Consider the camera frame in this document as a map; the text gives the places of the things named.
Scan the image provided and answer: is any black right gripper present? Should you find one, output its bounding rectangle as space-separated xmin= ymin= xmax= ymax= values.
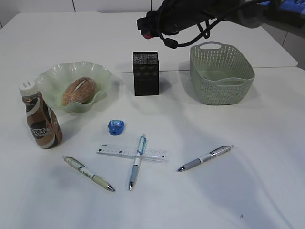
xmin=136 ymin=0 xmax=198 ymax=39

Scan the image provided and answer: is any pink pencil sharpener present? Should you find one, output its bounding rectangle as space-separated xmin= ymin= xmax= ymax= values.
xmin=144 ymin=34 xmax=153 ymax=39

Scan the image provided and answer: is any sugared bread roll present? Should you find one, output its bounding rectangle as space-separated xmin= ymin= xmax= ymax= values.
xmin=62 ymin=77 xmax=97 ymax=105

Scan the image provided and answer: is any blue pencil sharpener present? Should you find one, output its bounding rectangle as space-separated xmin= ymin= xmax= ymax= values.
xmin=108 ymin=120 xmax=124 ymax=135

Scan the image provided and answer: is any clear plastic ruler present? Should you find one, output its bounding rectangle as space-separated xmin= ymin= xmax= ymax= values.
xmin=96 ymin=144 xmax=169 ymax=162

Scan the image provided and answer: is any brown Nescafe coffee bottle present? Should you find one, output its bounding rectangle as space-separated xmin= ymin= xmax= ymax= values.
xmin=19 ymin=81 xmax=62 ymax=149

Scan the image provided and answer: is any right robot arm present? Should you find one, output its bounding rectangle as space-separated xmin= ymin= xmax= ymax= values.
xmin=136 ymin=0 xmax=305 ymax=39

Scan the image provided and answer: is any black mesh pen holder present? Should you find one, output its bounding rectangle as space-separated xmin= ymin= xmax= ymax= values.
xmin=133 ymin=52 xmax=159 ymax=96

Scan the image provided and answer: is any green plastic woven basket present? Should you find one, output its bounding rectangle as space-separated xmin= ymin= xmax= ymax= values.
xmin=190 ymin=42 xmax=255 ymax=105

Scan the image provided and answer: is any blue grip pen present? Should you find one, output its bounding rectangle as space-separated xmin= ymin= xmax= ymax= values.
xmin=129 ymin=134 xmax=147 ymax=191

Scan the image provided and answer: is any green wavy glass plate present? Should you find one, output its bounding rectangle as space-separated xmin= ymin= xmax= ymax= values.
xmin=35 ymin=61 xmax=112 ymax=113

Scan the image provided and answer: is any grey grip pen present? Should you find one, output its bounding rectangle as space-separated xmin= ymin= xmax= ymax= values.
xmin=177 ymin=145 xmax=234 ymax=172

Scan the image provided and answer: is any cream grip pen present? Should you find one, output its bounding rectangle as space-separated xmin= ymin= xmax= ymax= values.
xmin=62 ymin=156 xmax=115 ymax=192

